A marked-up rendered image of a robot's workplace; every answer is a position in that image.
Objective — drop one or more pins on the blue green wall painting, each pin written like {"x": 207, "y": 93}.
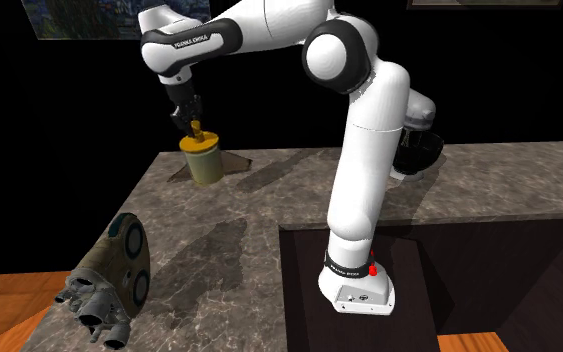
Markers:
{"x": 115, "y": 19}

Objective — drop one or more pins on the dark wooden robot stand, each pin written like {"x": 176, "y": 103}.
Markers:
{"x": 349, "y": 331}

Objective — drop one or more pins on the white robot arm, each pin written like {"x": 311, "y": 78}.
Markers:
{"x": 368, "y": 161}

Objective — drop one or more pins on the white appliance with black bowl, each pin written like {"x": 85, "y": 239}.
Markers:
{"x": 420, "y": 146}

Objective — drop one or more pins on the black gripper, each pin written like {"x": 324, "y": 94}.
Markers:
{"x": 180, "y": 96}

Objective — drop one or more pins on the tan disc toy grey nozzles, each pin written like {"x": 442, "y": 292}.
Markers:
{"x": 115, "y": 273}

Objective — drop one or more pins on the dark framed wall picture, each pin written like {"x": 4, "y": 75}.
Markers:
{"x": 486, "y": 4}

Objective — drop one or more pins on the olive jar with yellow lid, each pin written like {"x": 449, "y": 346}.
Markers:
{"x": 205, "y": 161}

